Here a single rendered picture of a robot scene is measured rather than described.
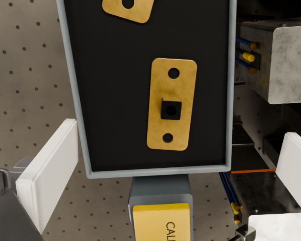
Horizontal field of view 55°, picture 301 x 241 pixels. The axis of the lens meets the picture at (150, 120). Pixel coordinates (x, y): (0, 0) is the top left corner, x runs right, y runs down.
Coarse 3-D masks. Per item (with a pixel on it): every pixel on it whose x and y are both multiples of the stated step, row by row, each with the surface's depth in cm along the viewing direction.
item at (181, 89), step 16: (160, 64) 24; (176, 64) 24; (192, 64) 24; (160, 80) 25; (176, 80) 25; (192, 80) 25; (160, 96) 25; (176, 96) 25; (192, 96) 25; (160, 112) 26; (176, 112) 25; (160, 128) 26; (176, 128) 26; (160, 144) 27; (176, 144) 27
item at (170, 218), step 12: (168, 204) 31; (180, 204) 31; (144, 216) 30; (156, 216) 30; (168, 216) 30; (180, 216) 30; (144, 228) 31; (156, 228) 31; (168, 228) 31; (180, 228) 31; (144, 240) 31; (156, 240) 31; (168, 240) 31; (180, 240) 31
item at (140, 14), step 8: (104, 0) 22; (112, 0) 22; (120, 0) 22; (136, 0) 22; (144, 0) 22; (152, 0) 22; (104, 8) 23; (112, 8) 23; (120, 8) 23; (136, 8) 23; (144, 8) 23; (120, 16) 23; (128, 16) 23; (136, 16) 23; (144, 16) 23
